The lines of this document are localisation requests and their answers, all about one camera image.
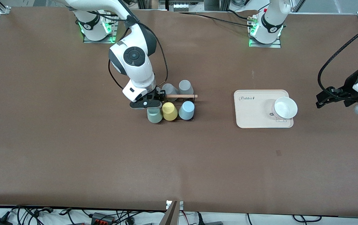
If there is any pale green cup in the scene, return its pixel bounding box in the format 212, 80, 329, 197
147, 107, 163, 123

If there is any light blue cup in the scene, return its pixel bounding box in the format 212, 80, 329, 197
178, 101, 195, 121

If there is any grey cup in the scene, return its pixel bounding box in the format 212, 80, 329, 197
179, 80, 194, 100
163, 83, 179, 102

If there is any yellow cup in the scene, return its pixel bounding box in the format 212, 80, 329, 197
162, 102, 178, 121

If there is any white bowl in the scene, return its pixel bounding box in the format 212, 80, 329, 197
272, 97, 298, 122

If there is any beige rabbit tray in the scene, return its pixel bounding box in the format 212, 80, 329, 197
234, 90, 294, 129

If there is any grey red connector box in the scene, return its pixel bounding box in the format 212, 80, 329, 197
91, 212, 115, 225

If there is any black power adapter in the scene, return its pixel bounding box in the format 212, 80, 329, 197
0, 212, 13, 225

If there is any black wire cup rack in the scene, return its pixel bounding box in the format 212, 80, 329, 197
149, 94, 198, 122

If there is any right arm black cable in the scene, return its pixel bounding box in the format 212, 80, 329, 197
108, 9, 169, 92

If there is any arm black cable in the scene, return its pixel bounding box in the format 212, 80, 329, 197
108, 9, 169, 92
318, 19, 358, 94

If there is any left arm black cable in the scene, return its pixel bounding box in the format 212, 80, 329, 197
318, 19, 358, 94

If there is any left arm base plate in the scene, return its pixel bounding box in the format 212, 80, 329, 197
248, 19, 282, 48

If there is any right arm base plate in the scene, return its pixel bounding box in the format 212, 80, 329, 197
83, 9, 117, 43

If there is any long black table cable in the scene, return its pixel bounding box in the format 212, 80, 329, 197
179, 12, 251, 27

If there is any white mount bracket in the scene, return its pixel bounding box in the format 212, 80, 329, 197
166, 200, 184, 210

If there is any short black table cable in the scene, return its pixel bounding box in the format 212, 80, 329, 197
228, 9, 252, 21

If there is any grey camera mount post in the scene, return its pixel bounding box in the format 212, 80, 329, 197
159, 201, 179, 225

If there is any red thin wire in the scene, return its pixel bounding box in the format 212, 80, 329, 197
179, 210, 196, 220

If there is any looped black floor cable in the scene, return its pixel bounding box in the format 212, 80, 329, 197
293, 215, 322, 223

